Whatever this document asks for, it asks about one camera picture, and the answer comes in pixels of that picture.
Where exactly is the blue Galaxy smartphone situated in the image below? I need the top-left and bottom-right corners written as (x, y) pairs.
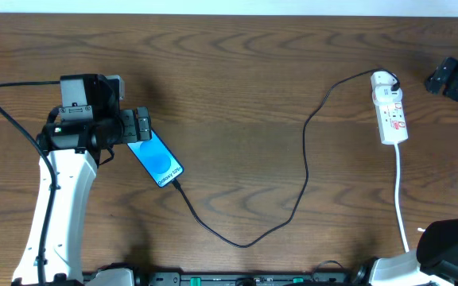
top-left (127, 129), bottom-right (184, 187)

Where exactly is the white power strip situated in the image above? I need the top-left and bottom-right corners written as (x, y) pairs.
top-left (371, 71), bottom-right (408, 145)

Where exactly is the black charger cable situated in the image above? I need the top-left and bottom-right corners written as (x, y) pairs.
top-left (171, 68), bottom-right (402, 249)

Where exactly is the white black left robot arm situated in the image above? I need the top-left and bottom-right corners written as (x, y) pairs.
top-left (11, 74), bottom-right (152, 285)

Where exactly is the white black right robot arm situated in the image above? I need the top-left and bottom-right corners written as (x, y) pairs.
top-left (351, 57), bottom-right (458, 285)

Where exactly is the white power strip cord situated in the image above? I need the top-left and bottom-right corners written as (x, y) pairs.
top-left (394, 143), bottom-right (427, 253)

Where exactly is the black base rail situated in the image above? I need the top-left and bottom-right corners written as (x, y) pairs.
top-left (83, 263), bottom-right (351, 286)

